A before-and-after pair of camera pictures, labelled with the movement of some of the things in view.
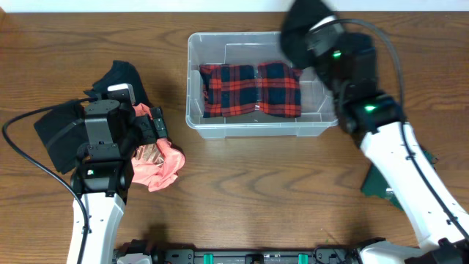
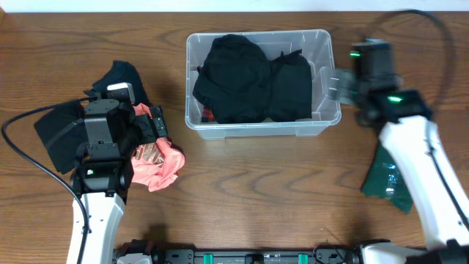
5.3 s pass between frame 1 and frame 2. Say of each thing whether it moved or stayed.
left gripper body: stayed
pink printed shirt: stayed
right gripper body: moved
